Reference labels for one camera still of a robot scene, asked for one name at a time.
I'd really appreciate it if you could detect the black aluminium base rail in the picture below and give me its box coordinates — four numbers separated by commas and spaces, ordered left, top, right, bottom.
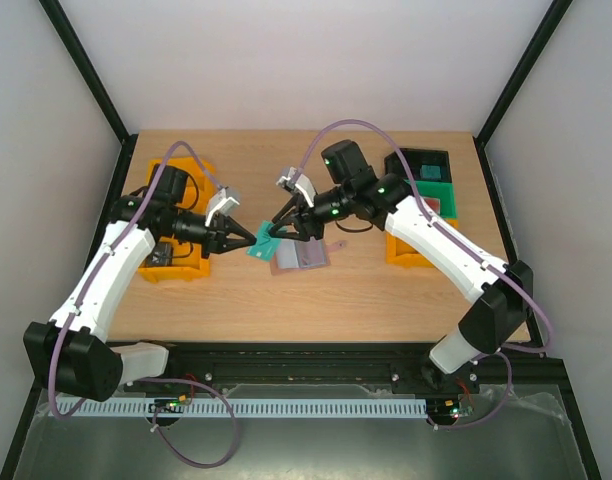
105, 341, 567, 396

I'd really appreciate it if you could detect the white slotted cable duct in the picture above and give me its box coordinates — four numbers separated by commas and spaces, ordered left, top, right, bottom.
75, 397, 427, 419

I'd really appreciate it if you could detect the teal card stack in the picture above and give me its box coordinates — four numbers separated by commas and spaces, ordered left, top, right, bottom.
420, 164, 442, 182

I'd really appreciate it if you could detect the yellow single storage bin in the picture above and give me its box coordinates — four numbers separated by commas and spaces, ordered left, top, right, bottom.
385, 225, 434, 268

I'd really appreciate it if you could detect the black card stack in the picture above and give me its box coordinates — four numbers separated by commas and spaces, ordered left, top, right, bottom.
147, 242, 173, 268

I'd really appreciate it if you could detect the black storage bin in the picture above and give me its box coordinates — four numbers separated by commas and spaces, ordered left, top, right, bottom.
384, 148, 452, 183

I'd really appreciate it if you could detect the red dot card stack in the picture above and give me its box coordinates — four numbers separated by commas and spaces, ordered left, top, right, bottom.
423, 197, 441, 214

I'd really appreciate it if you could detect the green storage bin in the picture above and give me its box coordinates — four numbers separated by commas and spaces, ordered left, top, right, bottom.
415, 180, 458, 219

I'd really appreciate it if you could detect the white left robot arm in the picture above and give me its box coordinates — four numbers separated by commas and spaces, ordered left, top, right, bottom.
23, 166, 256, 401

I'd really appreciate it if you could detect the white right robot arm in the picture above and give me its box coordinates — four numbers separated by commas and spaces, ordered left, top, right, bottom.
268, 140, 532, 392

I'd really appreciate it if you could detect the purple floor cable loop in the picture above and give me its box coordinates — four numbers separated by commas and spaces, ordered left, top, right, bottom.
148, 375, 242, 469

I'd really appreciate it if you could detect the teal credit card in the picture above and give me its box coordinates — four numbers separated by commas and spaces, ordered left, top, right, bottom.
246, 221, 281, 262

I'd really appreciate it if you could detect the yellow triple storage bin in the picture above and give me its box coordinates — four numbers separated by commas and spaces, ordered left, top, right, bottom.
137, 156, 216, 283

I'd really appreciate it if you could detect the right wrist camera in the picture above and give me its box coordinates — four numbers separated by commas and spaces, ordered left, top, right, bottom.
276, 167, 317, 208

